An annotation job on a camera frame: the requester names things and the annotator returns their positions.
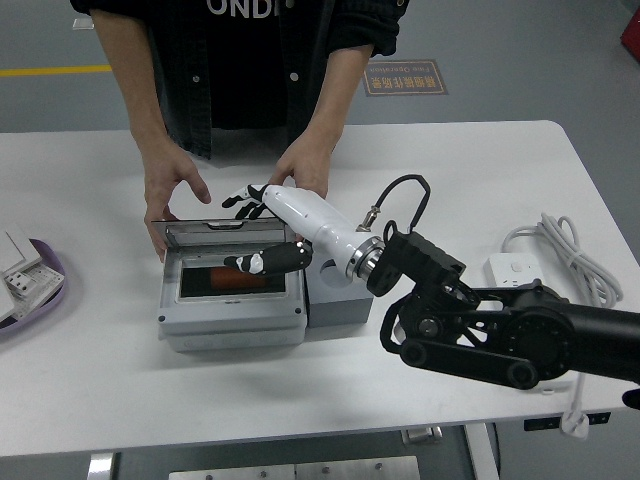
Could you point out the white table leg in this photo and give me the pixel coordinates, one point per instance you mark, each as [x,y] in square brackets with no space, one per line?
[481,452]
[101,467]

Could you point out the white socket module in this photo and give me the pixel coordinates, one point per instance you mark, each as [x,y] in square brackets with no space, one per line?
[20,284]

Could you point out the white flat switch panel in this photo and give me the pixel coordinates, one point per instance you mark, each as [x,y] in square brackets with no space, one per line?
[10,250]

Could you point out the grey metal base plate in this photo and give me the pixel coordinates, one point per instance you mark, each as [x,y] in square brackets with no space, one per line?
[295,471]

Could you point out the grey cube with round hole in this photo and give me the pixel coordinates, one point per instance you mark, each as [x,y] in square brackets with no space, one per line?
[340,305]

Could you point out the metal table bracket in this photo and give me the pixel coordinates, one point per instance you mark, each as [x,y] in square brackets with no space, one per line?
[422,435]

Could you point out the person's right hand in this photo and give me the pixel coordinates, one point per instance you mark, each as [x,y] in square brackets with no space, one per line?
[165,175]

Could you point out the brown floor sign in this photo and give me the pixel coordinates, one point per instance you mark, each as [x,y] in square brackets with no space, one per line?
[415,80]

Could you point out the yellow floor tape line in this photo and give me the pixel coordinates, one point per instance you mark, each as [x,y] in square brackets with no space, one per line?
[50,71]

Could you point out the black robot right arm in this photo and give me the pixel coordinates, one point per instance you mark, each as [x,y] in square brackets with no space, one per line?
[540,330]

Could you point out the purple tray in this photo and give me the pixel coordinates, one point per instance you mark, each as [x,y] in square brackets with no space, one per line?
[57,270]

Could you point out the person's right forearm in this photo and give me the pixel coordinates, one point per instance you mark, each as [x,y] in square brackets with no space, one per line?
[132,90]

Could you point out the orange cylinder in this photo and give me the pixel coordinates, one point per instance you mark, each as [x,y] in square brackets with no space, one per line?
[235,279]

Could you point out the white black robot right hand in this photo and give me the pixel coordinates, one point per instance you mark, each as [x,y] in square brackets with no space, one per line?
[310,215]

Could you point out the person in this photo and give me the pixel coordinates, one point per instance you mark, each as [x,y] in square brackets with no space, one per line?
[240,65]

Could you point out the person's left forearm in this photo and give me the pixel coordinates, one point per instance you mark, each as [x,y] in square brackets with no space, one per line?
[340,90]

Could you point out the small metal floor plate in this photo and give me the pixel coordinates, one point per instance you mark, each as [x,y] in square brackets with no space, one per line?
[80,24]

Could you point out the red object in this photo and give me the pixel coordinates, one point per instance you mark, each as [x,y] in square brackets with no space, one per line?
[631,32]

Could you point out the person's left hand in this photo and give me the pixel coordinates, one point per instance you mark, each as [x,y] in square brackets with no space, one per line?
[305,160]

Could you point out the black under-table bracket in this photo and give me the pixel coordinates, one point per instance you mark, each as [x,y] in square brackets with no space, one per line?
[545,422]

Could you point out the white power strip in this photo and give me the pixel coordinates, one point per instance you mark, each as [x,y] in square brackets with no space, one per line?
[512,267]

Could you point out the grey enclosure box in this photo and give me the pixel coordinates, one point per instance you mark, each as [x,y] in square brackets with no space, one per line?
[230,320]

